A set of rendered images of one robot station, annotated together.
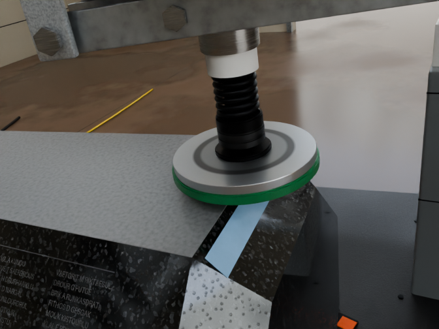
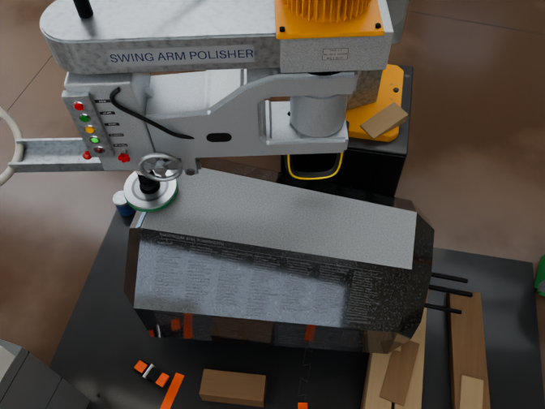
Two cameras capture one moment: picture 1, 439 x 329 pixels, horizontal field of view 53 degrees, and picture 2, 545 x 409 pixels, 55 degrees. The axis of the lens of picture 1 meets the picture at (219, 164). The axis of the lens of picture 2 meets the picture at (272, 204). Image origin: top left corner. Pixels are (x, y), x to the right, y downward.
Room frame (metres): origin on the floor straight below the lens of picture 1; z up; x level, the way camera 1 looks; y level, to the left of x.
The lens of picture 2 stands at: (1.91, 0.18, 2.62)
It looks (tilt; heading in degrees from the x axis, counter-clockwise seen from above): 56 degrees down; 168
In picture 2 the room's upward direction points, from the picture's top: 2 degrees counter-clockwise
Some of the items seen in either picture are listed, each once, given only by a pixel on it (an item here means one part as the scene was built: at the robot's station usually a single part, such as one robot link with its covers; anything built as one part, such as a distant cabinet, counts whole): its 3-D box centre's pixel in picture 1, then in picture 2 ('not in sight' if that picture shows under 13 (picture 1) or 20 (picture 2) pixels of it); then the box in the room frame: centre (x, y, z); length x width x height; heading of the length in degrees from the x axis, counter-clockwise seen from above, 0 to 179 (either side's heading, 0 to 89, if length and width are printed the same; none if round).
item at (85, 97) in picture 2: not in sight; (90, 125); (0.68, -0.13, 1.40); 0.08 x 0.03 x 0.28; 78
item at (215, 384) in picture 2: not in sight; (233, 388); (1.23, 0.11, 0.07); 0.30 x 0.12 x 0.12; 70
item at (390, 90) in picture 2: not in sight; (350, 96); (0.19, 0.96, 0.76); 0.49 x 0.49 x 0.05; 65
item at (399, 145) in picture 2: not in sight; (343, 147); (0.19, 0.96, 0.37); 0.66 x 0.66 x 0.74; 65
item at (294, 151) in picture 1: (243, 153); (150, 187); (0.59, -0.04, 0.90); 0.21 x 0.21 x 0.01
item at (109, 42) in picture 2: not in sight; (216, 33); (0.66, 0.30, 1.64); 0.96 x 0.25 x 0.17; 78
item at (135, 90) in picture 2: not in sight; (145, 109); (0.61, 0.04, 1.35); 0.36 x 0.22 x 0.45; 78
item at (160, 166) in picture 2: not in sight; (161, 159); (0.73, 0.05, 1.22); 0.15 x 0.10 x 0.15; 78
